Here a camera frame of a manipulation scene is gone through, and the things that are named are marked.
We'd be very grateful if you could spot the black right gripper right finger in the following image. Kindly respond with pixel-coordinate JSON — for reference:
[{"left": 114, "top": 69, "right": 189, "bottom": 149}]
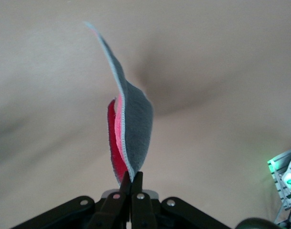
[{"left": 130, "top": 171, "right": 233, "bottom": 229}]

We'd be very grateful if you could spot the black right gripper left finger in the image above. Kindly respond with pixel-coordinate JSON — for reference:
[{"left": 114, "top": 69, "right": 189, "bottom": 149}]
[{"left": 9, "top": 170, "right": 132, "bottom": 229}]

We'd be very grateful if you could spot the pink and grey towel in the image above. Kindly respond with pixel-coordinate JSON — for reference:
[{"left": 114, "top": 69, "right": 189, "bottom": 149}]
[{"left": 82, "top": 21, "right": 156, "bottom": 187}]

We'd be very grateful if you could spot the brown table cover sheet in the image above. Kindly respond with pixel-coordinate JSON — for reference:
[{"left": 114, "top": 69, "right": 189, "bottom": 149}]
[{"left": 0, "top": 0, "right": 291, "bottom": 229}]

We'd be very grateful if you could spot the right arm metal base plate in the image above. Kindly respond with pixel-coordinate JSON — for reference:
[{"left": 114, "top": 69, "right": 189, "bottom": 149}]
[{"left": 266, "top": 146, "right": 291, "bottom": 212}]

